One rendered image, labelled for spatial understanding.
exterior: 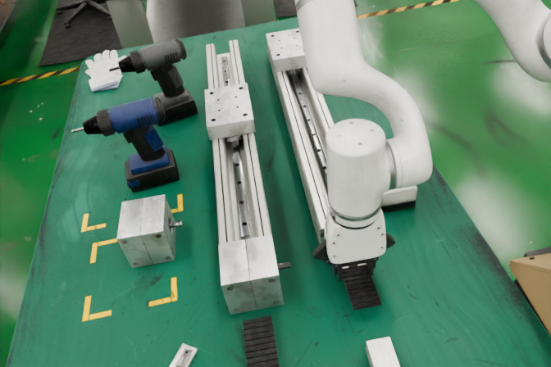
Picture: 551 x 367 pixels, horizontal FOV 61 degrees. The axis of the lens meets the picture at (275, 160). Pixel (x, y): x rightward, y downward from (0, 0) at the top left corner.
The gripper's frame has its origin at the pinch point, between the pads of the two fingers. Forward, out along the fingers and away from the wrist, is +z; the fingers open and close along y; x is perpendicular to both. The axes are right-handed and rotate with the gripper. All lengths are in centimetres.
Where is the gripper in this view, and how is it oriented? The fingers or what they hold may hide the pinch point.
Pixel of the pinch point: (353, 265)
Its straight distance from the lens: 90.8
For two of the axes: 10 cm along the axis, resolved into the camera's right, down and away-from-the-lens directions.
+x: -1.4, -6.5, 7.5
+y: 9.8, -1.7, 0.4
